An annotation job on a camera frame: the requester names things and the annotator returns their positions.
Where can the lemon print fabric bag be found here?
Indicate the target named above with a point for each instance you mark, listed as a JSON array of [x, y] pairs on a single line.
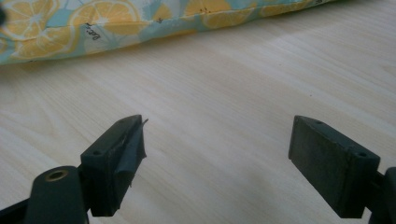
[[102, 25]]

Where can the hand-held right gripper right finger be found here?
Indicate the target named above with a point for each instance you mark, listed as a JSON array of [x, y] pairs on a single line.
[[330, 168]]

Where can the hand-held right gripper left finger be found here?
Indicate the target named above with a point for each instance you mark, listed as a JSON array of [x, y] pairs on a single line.
[[106, 168]]

